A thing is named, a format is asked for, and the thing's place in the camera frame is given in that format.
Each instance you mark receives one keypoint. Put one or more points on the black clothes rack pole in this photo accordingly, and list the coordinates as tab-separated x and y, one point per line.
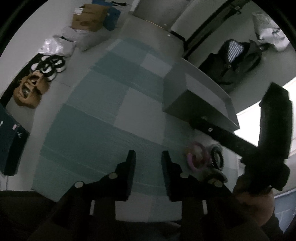
224	12

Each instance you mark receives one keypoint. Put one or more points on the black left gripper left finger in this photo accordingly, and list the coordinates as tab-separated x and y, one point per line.
125	175

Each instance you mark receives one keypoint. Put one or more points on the brown cardboard box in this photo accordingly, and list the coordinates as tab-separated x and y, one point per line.
89	17

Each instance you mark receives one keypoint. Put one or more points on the person's right hand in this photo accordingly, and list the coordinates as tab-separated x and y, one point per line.
259	207

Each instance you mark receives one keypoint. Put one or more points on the grey door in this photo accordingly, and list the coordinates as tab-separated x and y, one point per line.
162	13

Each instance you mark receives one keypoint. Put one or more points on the grey cardboard organizer box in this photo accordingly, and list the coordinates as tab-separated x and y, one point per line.
190	95

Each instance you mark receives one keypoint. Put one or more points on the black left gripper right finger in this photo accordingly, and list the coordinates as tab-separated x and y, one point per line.
172	177

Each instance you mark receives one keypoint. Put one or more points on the brown sandals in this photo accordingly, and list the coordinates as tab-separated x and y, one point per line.
31	89

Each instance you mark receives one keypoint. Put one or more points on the white plastic bag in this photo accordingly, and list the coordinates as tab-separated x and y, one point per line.
57	46
83	39

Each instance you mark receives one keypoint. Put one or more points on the blue storage box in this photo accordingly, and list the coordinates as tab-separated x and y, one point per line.
112	17

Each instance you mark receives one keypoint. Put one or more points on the teal checkered tablecloth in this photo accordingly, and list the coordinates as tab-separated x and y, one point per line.
116	107

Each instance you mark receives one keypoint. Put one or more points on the black camera box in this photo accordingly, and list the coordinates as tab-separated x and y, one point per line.
276	120

